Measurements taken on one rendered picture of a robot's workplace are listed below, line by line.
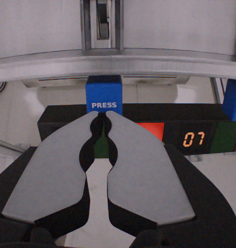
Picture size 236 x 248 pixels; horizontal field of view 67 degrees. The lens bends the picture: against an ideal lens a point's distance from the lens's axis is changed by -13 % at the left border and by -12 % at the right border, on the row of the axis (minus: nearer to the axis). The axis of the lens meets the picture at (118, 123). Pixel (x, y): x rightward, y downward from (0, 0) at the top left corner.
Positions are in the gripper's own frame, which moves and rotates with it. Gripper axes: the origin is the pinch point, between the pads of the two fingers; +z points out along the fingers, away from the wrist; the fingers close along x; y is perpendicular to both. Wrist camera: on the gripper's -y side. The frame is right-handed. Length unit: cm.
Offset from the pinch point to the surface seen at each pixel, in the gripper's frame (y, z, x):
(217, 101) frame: 18, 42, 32
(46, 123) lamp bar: 2.6, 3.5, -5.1
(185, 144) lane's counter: 5.0, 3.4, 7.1
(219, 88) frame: 14, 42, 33
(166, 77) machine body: 19, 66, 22
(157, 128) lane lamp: 3.1, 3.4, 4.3
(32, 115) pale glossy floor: 35, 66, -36
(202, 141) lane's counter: 4.7, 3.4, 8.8
